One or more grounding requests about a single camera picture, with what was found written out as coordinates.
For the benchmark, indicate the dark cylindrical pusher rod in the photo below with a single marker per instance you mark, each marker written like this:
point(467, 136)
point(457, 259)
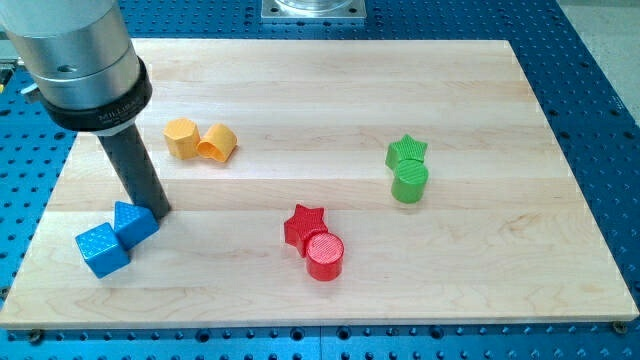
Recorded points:
point(131, 161)

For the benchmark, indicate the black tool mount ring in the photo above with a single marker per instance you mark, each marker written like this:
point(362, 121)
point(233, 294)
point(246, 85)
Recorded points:
point(107, 116)

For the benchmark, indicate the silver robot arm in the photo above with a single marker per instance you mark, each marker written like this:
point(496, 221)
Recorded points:
point(89, 78)

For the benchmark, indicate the yellow heart block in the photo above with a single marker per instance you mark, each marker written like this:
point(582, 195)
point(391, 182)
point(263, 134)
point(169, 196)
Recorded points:
point(218, 143)

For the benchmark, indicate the yellow hexagon block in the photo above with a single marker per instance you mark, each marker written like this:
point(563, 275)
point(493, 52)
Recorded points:
point(182, 136)

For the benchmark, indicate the blue triangle block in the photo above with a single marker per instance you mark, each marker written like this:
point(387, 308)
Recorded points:
point(133, 224)

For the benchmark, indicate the blue cube block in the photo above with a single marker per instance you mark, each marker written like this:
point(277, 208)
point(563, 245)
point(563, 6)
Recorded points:
point(101, 250)

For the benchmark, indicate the wooden board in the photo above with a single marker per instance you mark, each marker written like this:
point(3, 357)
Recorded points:
point(502, 233)

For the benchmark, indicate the red star block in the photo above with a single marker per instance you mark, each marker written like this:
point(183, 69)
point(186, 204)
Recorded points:
point(302, 226)

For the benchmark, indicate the red cylinder block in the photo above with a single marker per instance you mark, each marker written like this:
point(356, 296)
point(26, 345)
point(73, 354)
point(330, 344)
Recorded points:
point(324, 256)

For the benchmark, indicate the green star block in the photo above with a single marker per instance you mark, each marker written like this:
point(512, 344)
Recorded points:
point(407, 148)

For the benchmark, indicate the green cylinder block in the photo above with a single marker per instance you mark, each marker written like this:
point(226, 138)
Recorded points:
point(410, 178)

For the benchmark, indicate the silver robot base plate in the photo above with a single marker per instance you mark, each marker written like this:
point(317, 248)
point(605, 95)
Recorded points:
point(313, 9)

